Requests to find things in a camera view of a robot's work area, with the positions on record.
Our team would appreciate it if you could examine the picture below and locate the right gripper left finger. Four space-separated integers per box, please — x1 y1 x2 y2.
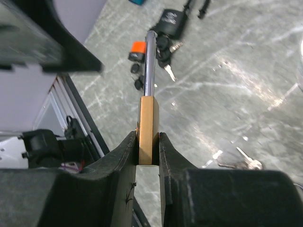
0 131 136 227

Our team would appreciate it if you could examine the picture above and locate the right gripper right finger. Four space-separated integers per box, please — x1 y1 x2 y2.
159 133 303 227

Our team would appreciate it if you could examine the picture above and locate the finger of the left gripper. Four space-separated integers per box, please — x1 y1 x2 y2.
0 0 103 73

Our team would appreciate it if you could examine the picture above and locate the silver key pair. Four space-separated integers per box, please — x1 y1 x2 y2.
218 147 264 170

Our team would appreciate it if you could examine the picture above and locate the long shackle brass padlock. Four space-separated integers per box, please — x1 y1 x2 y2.
137 31 159 166

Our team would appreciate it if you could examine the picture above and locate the orange black padlock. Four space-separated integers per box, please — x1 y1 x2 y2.
128 41 146 63

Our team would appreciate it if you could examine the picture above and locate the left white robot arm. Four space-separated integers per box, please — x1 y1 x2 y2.
0 0 108 171

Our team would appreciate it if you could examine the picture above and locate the blue rectangular box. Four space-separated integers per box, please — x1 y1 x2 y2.
129 0 145 6

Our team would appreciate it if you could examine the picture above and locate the black padlock with keys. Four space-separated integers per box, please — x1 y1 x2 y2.
149 0 211 82

